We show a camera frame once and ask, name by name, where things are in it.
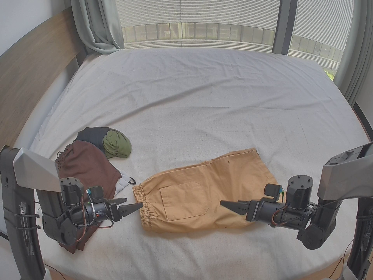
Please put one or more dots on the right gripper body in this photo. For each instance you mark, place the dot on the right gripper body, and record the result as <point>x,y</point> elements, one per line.
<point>268,211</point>

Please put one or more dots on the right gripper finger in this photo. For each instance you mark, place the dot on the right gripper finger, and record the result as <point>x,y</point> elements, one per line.
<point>236,208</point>
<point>244,201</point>

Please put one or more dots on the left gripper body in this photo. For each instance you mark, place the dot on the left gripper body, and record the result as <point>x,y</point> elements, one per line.
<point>107,210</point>

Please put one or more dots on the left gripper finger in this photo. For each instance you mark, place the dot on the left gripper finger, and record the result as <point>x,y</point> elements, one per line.
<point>128,209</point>
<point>121,201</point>

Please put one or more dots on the tan shorts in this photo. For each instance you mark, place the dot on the tan shorts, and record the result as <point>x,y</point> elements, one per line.
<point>204,191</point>

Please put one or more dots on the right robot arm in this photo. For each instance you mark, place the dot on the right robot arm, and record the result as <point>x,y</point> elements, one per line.
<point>338,179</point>

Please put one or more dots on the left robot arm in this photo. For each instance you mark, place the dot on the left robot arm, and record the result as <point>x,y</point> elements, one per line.
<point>35,171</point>

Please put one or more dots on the white garment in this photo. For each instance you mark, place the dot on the white garment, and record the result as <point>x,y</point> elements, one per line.
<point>121,185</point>

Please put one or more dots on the brown shorts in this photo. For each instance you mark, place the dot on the brown shorts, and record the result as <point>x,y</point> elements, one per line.
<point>87,162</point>

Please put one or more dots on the green garment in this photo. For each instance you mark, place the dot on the green garment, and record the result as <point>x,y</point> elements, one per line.
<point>116,144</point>

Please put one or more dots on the black garment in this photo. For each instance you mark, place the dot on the black garment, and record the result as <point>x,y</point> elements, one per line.
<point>89,136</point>

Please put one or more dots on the bed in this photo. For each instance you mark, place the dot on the bed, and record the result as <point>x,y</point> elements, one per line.
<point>204,112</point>

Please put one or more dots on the grey-green curtain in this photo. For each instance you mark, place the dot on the grey-green curtain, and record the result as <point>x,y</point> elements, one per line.
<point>96,16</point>
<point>358,54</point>

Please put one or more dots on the window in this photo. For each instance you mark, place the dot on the window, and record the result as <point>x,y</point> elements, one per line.
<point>204,10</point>

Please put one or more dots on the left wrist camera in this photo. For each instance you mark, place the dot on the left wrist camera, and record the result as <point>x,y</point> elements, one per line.
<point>96,192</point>

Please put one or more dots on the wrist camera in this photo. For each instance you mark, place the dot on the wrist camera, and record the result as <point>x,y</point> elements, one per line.
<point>96,192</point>
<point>272,190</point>

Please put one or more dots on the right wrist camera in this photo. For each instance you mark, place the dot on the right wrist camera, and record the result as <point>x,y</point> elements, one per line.
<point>272,190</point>

